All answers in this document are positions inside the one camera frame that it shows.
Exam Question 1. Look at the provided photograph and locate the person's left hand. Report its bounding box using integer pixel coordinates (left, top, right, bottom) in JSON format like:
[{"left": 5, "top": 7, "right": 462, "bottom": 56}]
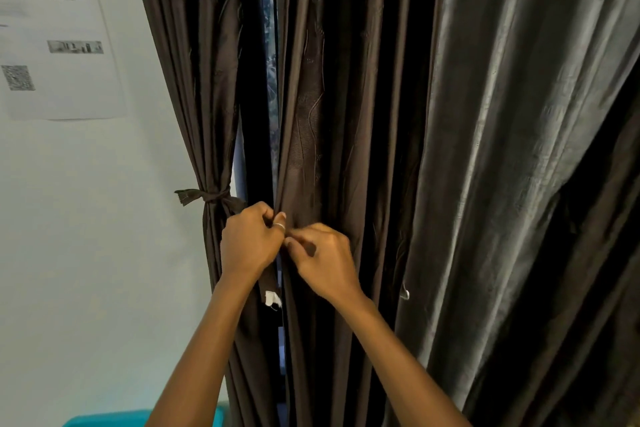
[{"left": 219, "top": 201, "right": 288, "bottom": 287}]

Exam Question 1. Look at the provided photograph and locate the person's right hand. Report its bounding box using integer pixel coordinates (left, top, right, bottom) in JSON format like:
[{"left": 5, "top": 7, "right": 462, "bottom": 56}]
[{"left": 283, "top": 223, "right": 369, "bottom": 311}]

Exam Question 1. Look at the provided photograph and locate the brown fabric strip white end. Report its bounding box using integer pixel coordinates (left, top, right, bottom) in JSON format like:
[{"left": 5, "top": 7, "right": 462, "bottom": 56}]
[{"left": 259, "top": 264, "right": 284, "bottom": 312}]

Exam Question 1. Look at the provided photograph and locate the wide dark brown curtain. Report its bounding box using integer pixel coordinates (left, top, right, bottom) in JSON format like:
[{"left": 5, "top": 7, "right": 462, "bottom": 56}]
[{"left": 274, "top": 0, "right": 640, "bottom": 427}]

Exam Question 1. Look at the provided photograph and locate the person's left forearm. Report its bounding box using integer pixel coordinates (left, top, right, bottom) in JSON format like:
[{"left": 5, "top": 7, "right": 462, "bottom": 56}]
[{"left": 145, "top": 273, "right": 263, "bottom": 427}]

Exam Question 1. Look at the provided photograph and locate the person's right forearm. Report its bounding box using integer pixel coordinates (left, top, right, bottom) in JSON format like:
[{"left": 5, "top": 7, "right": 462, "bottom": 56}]
[{"left": 339, "top": 292, "right": 474, "bottom": 427}]

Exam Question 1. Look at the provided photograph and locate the knotted brown curtain tieback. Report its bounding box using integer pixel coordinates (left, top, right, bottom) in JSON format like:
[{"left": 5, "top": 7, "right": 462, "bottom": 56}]
[{"left": 174, "top": 187, "right": 249, "bottom": 216}]

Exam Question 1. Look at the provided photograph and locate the window glass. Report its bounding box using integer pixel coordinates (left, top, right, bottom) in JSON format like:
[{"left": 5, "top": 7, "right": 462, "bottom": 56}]
[{"left": 232, "top": 0, "right": 281, "bottom": 203}]

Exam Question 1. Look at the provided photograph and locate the tied dark brown curtain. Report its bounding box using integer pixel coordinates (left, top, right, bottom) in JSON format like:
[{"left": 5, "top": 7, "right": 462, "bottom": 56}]
[{"left": 126, "top": 0, "right": 287, "bottom": 427}]

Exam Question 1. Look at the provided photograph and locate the teal plastic container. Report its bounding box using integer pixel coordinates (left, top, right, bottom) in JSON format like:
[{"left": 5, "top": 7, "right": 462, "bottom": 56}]
[{"left": 62, "top": 404, "right": 230, "bottom": 427}]

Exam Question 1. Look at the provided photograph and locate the white printed paper sheet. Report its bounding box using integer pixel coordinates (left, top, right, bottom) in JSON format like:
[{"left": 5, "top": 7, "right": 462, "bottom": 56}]
[{"left": 0, "top": 0, "right": 129, "bottom": 121}]

